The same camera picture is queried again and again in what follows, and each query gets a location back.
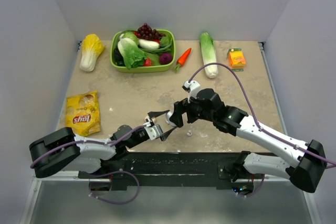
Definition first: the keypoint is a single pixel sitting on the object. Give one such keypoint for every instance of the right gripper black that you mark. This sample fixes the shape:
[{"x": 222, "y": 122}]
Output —
[{"x": 181, "y": 107}]

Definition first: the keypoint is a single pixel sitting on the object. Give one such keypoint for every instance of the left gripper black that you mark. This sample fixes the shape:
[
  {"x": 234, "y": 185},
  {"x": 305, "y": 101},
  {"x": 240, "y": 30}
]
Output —
[{"x": 165, "y": 135}]

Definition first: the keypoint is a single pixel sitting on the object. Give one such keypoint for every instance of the white earbud charging case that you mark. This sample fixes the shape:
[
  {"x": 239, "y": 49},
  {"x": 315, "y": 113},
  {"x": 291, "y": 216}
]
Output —
[{"x": 167, "y": 119}]

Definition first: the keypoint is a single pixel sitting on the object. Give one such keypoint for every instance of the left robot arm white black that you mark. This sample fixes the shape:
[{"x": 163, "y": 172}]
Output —
[{"x": 64, "y": 150}]

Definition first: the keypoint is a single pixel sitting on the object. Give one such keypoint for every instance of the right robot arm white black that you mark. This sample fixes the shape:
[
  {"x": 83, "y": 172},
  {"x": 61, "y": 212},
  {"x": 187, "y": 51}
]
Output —
[{"x": 302, "y": 163}]

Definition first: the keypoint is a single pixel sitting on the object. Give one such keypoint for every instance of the orange toy carrot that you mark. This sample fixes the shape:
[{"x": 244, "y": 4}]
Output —
[{"x": 182, "y": 60}]

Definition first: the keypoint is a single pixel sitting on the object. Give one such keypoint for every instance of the green white napa cabbage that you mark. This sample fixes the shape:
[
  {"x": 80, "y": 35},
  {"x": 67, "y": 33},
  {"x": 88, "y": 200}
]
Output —
[{"x": 208, "y": 54}]

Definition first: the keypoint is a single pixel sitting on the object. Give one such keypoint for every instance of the purple onion in basket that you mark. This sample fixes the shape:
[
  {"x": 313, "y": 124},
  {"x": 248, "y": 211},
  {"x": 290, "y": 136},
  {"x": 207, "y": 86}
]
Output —
[{"x": 165, "y": 58}]

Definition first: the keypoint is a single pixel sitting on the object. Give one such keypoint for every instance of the orange juice carton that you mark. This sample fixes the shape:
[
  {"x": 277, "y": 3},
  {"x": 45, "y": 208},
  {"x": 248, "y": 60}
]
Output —
[{"x": 236, "y": 59}]

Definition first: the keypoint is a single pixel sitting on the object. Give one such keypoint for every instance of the red strawberry in basket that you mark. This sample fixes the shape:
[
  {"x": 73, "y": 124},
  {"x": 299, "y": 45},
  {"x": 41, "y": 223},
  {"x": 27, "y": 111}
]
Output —
[{"x": 148, "y": 62}]

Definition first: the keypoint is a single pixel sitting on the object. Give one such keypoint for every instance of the green lettuce in basket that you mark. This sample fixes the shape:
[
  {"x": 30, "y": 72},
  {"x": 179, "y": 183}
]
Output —
[{"x": 133, "y": 56}]

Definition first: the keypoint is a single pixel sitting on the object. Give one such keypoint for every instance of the yellow lays chips bag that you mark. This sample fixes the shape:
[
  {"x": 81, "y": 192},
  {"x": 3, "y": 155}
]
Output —
[{"x": 83, "y": 113}]

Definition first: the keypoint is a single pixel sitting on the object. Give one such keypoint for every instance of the green plastic basket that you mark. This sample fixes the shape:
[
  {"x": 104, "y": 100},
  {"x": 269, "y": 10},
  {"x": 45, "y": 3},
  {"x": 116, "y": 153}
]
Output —
[{"x": 146, "y": 69}]

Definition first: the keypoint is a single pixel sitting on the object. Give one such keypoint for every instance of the white radish in basket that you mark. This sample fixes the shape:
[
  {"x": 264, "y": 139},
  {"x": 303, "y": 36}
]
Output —
[{"x": 149, "y": 44}]

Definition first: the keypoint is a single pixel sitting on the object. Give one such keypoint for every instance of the red grape bunch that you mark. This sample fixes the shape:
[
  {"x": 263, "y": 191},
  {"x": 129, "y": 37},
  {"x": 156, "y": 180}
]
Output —
[{"x": 146, "y": 32}]

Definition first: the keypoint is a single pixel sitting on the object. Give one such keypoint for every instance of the yellow napa cabbage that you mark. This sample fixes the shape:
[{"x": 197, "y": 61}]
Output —
[{"x": 92, "y": 48}]

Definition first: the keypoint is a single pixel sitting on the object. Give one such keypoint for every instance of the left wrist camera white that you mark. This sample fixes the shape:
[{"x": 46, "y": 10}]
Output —
[{"x": 149, "y": 122}]

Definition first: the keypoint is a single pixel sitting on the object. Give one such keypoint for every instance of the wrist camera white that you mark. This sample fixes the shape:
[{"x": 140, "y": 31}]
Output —
[
  {"x": 192, "y": 88},
  {"x": 149, "y": 122}
]

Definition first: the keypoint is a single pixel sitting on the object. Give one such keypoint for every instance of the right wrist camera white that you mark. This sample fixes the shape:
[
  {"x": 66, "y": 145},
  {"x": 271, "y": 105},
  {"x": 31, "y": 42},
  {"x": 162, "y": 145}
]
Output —
[{"x": 192, "y": 88}]

